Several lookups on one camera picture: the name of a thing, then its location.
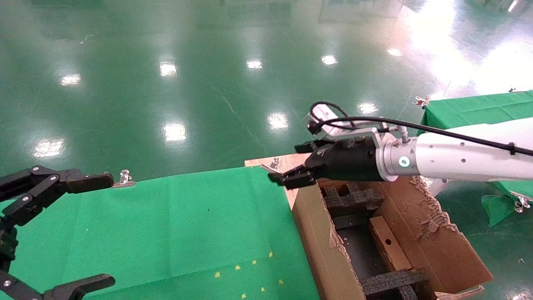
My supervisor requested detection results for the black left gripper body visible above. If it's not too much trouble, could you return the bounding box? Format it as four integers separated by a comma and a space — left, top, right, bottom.
0, 217, 18, 271

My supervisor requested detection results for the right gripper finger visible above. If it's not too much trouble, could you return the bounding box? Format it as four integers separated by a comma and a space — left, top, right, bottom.
294, 140, 334, 155
268, 164, 319, 190

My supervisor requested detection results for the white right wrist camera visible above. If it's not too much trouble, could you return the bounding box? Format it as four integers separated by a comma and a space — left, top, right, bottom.
307, 103, 411, 144

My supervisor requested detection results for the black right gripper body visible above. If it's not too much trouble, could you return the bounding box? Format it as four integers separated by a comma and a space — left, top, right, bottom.
306, 137, 386, 183

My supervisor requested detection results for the large open cardboard carton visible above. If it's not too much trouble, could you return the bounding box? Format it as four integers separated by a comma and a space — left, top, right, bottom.
291, 175, 494, 300

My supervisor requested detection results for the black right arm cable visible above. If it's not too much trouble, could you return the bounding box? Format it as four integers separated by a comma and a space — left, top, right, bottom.
307, 101, 533, 157

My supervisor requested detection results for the green cloth with wood board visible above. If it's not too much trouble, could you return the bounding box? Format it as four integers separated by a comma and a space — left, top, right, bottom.
0, 166, 321, 300

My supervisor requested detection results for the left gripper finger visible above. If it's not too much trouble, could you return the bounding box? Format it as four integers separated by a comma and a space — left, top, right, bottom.
0, 271, 116, 300
0, 166, 115, 228

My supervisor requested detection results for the black foam insert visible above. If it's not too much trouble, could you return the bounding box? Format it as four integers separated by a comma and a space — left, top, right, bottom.
321, 182, 384, 213
359, 268, 431, 300

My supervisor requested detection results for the small cardboard box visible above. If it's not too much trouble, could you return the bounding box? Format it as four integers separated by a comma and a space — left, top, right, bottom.
369, 215, 413, 271

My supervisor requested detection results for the black foam carton lining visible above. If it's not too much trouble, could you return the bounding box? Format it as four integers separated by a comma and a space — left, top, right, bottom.
333, 215, 394, 288

